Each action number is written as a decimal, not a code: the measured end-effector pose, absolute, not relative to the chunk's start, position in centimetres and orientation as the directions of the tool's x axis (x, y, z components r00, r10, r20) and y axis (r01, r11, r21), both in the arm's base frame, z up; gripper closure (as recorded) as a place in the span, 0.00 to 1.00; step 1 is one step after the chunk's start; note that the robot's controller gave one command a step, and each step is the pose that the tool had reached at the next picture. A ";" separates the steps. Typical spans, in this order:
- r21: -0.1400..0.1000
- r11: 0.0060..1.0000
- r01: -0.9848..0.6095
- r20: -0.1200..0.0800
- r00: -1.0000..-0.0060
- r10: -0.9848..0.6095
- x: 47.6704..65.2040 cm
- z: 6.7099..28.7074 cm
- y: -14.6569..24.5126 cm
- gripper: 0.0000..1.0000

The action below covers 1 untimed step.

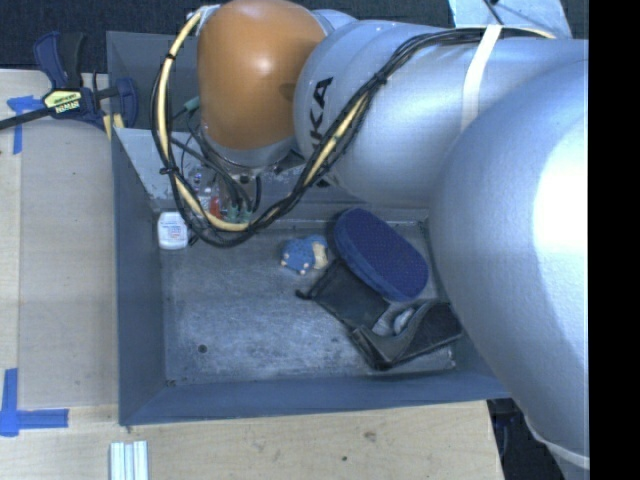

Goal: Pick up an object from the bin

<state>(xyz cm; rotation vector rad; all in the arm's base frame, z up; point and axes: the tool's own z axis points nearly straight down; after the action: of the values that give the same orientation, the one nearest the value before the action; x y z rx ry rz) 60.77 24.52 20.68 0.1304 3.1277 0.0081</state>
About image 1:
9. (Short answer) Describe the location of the small white plastic bottle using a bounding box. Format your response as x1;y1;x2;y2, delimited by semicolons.
157;211;190;251

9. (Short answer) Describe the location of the pale wood board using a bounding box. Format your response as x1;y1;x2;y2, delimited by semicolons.
17;71;122;412

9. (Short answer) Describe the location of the black mesh pouch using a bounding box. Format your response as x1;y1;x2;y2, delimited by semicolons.
294;259;464;372

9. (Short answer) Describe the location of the blue toy animal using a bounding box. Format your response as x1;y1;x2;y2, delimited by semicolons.
279;234;332;275

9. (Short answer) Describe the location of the dark blue oval pad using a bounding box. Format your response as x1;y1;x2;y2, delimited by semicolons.
326;207;431;304

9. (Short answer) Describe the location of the grey metal bin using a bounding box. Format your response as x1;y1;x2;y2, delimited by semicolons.
104;30;512;427

